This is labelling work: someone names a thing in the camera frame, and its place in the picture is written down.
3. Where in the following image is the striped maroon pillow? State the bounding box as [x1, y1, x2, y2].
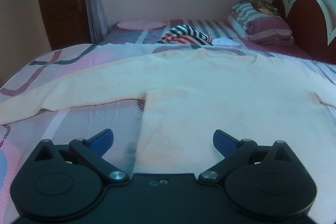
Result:
[227, 1, 294, 47]

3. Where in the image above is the striped bed sheet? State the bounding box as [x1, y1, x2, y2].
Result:
[101, 19, 310, 59]

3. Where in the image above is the red white headboard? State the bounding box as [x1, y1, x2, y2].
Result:
[272, 0, 335, 64]

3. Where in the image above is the pink patterned bed quilt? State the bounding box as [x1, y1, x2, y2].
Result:
[1, 44, 335, 223]

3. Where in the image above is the cream knit sweater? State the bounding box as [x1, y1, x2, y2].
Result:
[0, 48, 336, 175]

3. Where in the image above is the pink flat pillow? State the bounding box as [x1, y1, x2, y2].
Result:
[117, 20, 167, 31]

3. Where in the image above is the striped red navy garment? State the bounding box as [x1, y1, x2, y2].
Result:
[158, 25, 212, 46]

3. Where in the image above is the white folded cloth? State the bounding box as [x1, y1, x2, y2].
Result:
[212, 37, 241, 47]

